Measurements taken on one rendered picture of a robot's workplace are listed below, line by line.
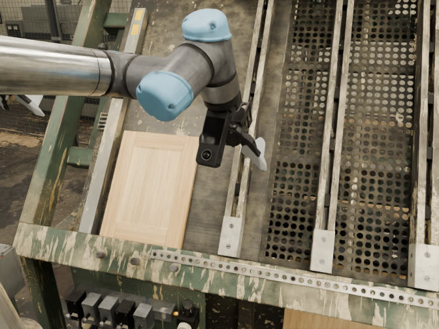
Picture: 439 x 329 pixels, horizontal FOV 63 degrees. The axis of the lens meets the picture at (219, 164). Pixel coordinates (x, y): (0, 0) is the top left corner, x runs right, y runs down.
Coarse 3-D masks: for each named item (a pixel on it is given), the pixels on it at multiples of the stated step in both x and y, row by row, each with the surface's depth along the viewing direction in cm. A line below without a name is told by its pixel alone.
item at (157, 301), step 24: (96, 288) 127; (120, 288) 125; (144, 288) 122; (168, 288) 119; (72, 312) 119; (96, 312) 119; (120, 312) 114; (144, 312) 114; (168, 312) 117; (192, 312) 113
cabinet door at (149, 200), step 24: (144, 144) 136; (168, 144) 134; (192, 144) 132; (120, 168) 135; (144, 168) 134; (168, 168) 132; (192, 168) 129; (120, 192) 133; (144, 192) 131; (168, 192) 129; (120, 216) 130; (144, 216) 129; (168, 216) 127; (144, 240) 126; (168, 240) 124
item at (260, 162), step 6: (258, 138) 78; (258, 144) 77; (264, 144) 78; (246, 150) 74; (264, 150) 78; (252, 156) 75; (252, 162) 77; (258, 162) 76; (264, 162) 77; (258, 168) 78; (264, 168) 78
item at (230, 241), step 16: (272, 0) 136; (256, 16) 135; (272, 16) 137; (256, 32) 133; (256, 48) 132; (256, 64) 134; (256, 80) 128; (256, 96) 126; (256, 112) 125; (256, 128) 126; (240, 144) 123; (240, 160) 124; (240, 176) 123; (240, 192) 118; (240, 208) 117; (224, 224) 116; (240, 224) 115; (224, 240) 115; (240, 240) 118
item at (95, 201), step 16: (144, 16) 151; (144, 32) 152; (128, 48) 147; (112, 112) 140; (112, 128) 138; (112, 144) 137; (112, 160) 138; (96, 176) 134; (96, 192) 132; (96, 208) 131; (80, 224) 130; (96, 224) 132
